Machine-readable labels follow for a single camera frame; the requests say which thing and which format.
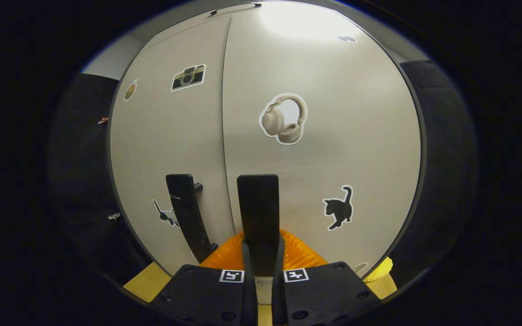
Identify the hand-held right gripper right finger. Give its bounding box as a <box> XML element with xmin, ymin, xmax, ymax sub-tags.
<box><xmin>271</xmin><ymin>229</ymin><xmax>383</xmax><ymax>326</ymax></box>

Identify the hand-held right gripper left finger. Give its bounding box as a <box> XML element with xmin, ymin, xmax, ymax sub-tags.
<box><xmin>151</xmin><ymin>231</ymin><xmax>258</xmax><ymax>326</ymax></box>

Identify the black door handle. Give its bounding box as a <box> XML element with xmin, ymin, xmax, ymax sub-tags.
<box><xmin>237</xmin><ymin>174</ymin><xmax>280</xmax><ymax>278</ymax></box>
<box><xmin>166</xmin><ymin>174</ymin><xmax>219</xmax><ymax>264</ymax></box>

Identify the shoe cabinet door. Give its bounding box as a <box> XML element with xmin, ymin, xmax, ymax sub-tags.
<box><xmin>222</xmin><ymin>1</ymin><xmax>422</xmax><ymax>279</ymax></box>
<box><xmin>109</xmin><ymin>16</ymin><xmax>237</xmax><ymax>277</ymax></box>

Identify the grey double-door shoe cabinet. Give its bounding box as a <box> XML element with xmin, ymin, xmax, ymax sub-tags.
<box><xmin>106</xmin><ymin>0</ymin><xmax>428</xmax><ymax>305</ymax></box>

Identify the grey cabinet drawer front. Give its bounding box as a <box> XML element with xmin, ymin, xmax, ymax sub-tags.
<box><xmin>142</xmin><ymin>0</ymin><xmax>334</xmax><ymax>46</ymax></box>

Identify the thin black drawer handle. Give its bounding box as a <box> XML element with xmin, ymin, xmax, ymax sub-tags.
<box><xmin>210</xmin><ymin>2</ymin><xmax>261</xmax><ymax>15</ymax></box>

